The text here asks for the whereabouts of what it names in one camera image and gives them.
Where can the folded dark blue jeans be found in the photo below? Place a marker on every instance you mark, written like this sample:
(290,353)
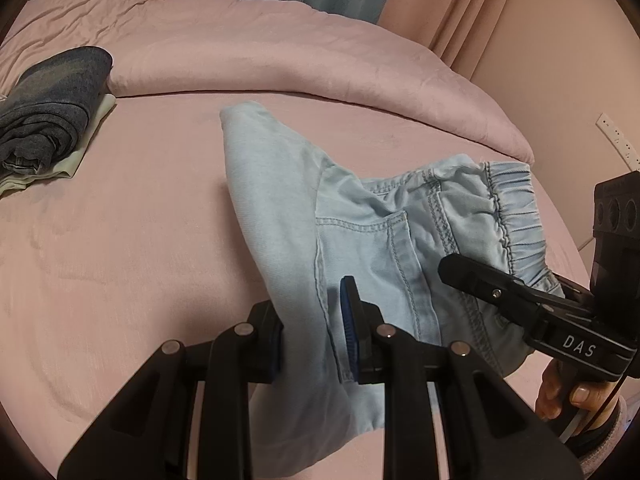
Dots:
(49,109)

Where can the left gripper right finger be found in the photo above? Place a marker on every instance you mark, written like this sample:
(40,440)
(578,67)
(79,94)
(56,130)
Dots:
(447,414)

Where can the white wall power strip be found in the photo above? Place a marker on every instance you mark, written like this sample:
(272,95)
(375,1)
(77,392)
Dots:
(619,142)

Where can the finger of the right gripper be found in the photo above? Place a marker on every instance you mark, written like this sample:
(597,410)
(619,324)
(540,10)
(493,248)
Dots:
(510,295)

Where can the pink folded duvet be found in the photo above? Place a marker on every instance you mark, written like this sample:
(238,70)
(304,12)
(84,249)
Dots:
(174,46)

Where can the black tracker camera box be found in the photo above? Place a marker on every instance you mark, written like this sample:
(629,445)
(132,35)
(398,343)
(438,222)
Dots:
(615,270)

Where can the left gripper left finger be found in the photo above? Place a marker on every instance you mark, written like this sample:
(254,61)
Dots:
(184,413)

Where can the light blue strawberry pants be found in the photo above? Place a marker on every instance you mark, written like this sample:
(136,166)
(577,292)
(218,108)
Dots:
(309,222)

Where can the right hand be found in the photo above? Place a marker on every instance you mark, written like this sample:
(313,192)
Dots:
(588,396)

